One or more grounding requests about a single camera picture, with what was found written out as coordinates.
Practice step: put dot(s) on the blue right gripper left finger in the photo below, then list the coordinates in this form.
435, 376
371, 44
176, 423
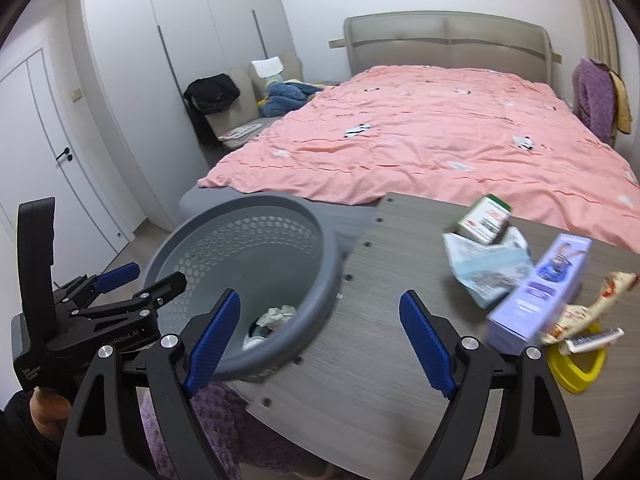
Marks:
206, 337

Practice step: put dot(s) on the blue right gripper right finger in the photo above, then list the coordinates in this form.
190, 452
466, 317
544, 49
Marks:
433, 340

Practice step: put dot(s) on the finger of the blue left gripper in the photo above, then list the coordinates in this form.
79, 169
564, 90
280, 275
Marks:
111, 280

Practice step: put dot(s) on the white paper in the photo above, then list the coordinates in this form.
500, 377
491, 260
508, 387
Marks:
275, 317

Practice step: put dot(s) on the grey perforated trash basket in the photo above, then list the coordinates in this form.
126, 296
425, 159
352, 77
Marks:
272, 249

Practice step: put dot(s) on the left hand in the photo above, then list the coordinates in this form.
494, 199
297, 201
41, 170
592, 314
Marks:
49, 412

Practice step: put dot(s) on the purple toothpaste box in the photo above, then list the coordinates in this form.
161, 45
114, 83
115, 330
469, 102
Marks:
520, 320

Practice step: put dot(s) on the purple fuzzy rug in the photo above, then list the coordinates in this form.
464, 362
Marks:
236, 438

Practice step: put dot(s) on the light blue tissue packet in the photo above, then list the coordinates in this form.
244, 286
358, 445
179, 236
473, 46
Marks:
489, 273

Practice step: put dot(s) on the white door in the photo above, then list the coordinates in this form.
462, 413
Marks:
38, 161

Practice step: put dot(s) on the white toothpaste tube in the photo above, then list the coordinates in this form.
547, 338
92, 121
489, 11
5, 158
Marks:
591, 342

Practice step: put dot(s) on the green white medicine box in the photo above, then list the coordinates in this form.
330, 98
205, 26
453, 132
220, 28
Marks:
485, 221

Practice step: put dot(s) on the red patterned snack wrapper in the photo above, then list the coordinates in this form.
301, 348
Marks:
575, 318

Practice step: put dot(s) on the beige chair with clothes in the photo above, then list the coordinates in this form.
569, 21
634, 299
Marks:
243, 120

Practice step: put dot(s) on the black garment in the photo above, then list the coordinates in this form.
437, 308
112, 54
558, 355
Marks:
212, 95

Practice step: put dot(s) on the pink bed quilt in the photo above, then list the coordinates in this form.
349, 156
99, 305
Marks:
449, 134

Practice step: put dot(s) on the blue garment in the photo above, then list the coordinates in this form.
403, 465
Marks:
282, 97

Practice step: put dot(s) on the white wardrobe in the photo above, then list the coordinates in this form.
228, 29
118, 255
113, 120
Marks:
142, 54

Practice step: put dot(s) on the white tissue box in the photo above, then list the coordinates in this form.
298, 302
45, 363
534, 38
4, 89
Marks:
268, 68

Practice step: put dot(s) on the yellow brown garment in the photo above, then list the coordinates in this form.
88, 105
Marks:
622, 113

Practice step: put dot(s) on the purple fuzzy garment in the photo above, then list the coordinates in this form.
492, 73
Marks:
595, 98

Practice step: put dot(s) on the grey upholstered headboard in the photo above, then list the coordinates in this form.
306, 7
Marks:
449, 39

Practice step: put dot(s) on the beige curtain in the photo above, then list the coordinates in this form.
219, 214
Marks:
600, 32

